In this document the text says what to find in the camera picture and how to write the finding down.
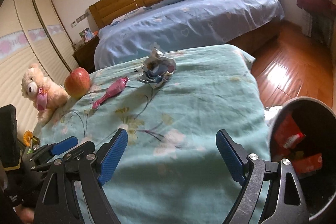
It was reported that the red cookie wrapper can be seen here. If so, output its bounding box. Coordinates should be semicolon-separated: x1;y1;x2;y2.
274;114;306;149

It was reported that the silver blue wrapper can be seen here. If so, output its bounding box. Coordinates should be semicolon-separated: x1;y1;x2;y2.
137;48;177;88

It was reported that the red white carton box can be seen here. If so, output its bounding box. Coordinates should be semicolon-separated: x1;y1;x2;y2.
291;153;322;174

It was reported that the round metal trash bin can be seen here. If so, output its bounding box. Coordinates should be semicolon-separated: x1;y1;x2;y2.
268;97;335;223

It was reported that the person's right hand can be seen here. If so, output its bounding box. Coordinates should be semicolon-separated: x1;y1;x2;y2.
15;205;34;224

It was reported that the sunflower decoration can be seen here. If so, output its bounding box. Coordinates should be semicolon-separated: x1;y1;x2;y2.
23;130;40;153

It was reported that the black foam block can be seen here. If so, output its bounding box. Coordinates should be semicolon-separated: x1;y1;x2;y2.
0;105;21;170

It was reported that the cream teddy bear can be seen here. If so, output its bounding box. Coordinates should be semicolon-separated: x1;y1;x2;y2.
21;63;70;124

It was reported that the pink candy wrapper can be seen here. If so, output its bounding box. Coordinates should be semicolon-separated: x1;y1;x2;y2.
92;76;129;110

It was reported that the red apple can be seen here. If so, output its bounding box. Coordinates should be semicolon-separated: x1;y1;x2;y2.
64;67;91;100

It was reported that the dark wooden nightstand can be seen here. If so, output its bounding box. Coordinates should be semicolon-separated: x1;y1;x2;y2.
72;36;100;73

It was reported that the framed photo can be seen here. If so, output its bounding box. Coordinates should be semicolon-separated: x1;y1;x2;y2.
80;28;95;43

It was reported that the white sliding wardrobe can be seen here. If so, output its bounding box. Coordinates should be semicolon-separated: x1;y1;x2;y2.
1;0;78;137

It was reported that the blue sheeted large bed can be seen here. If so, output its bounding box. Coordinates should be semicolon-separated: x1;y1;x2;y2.
94;0;284;70

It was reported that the wooden headboard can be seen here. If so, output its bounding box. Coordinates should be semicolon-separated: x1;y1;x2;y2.
89;0;161;29

